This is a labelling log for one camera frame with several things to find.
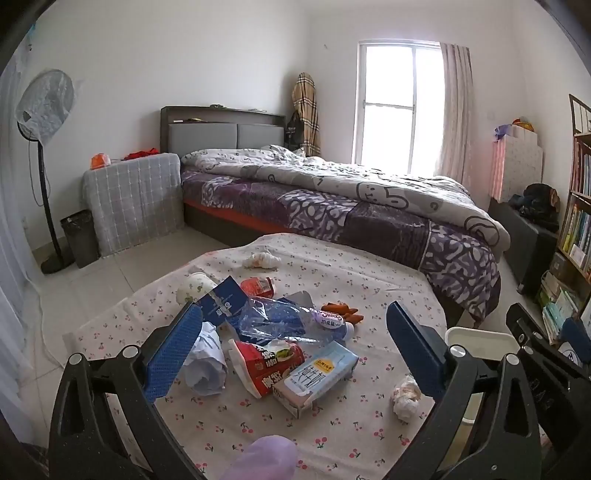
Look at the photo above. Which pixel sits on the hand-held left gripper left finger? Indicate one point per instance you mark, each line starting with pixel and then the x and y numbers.
pixel 173 353

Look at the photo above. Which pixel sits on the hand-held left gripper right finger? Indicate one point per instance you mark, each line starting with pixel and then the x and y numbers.
pixel 415 353

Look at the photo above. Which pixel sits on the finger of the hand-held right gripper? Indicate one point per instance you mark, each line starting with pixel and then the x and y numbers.
pixel 524 327

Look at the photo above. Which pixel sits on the white paper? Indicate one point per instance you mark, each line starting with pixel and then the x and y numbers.
pixel 207 364

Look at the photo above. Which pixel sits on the small tissue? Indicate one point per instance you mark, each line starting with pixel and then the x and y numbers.
pixel 406 397

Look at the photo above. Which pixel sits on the white plastic bin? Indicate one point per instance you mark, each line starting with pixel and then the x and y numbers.
pixel 480 339

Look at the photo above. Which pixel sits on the blue carton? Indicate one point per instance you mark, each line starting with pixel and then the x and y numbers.
pixel 221 300

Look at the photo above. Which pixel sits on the orange peel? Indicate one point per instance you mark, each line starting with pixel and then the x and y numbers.
pixel 341 311

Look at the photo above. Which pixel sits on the red instant noodle cup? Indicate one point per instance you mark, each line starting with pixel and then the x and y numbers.
pixel 258 369

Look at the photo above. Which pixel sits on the pale blue tissue pack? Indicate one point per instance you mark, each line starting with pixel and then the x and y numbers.
pixel 318 376

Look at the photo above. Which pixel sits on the red packet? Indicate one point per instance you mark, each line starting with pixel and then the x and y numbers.
pixel 258 286

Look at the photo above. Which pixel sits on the clear plastic bottle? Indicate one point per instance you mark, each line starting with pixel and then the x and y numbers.
pixel 286 323

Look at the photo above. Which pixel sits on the orange print tissue wad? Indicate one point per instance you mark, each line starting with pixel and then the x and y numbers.
pixel 262 261

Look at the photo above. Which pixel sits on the person's left hand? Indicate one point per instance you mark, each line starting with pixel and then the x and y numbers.
pixel 268 461

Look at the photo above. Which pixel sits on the pile of pale booklets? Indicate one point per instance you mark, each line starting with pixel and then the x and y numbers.
pixel 558 300

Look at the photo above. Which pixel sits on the blue white printed box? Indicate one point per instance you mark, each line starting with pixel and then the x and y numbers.
pixel 577 334

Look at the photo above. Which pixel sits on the dark storage bench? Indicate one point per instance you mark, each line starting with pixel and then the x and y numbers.
pixel 526 249

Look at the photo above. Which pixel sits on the row of colourful books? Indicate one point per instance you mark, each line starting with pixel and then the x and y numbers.
pixel 579 221

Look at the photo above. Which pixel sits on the pile of dark clothes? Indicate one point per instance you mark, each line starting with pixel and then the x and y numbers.
pixel 538 203

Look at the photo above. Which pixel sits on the floral tablecloth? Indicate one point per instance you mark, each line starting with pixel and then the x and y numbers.
pixel 323 443

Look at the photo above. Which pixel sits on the wooden bookshelf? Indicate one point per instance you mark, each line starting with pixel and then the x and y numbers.
pixel 582 195

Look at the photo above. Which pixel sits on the dark waste bin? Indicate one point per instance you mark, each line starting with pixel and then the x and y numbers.
pixel 79 240

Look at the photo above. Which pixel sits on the cabinet under checked cloth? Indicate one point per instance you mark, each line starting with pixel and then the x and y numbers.
pixel 134 203

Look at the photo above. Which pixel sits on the bed with purple patterned sheet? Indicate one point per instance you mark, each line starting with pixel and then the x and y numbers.
pixel 323 212

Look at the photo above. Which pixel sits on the grey cartoon print quilt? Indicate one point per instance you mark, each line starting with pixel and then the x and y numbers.
pixel 346 180

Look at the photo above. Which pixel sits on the red cloth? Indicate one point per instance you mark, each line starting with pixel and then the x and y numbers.
pixel 141 154

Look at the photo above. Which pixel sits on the orange yellow toy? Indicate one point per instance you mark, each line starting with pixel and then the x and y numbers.
pixel 523 124

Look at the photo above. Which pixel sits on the small orange container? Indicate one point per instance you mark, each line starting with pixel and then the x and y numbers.
pixel 99 161

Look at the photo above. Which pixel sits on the dark headboard with grey pads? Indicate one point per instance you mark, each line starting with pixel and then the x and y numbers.
pixel 203 134

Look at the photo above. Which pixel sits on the pale pink curtain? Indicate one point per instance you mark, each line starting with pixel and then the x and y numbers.
pixel 457 115

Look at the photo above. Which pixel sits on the black bag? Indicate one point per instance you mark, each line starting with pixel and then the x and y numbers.
pixel 293 131

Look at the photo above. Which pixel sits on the window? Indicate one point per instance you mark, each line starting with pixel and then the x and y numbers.
pixel 392 92

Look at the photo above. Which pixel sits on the plaid coat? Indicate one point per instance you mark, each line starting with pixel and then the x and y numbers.
pixel 307 106

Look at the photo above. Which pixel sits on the standing fan with plastic cover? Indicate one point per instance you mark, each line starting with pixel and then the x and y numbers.
pixel 46 101

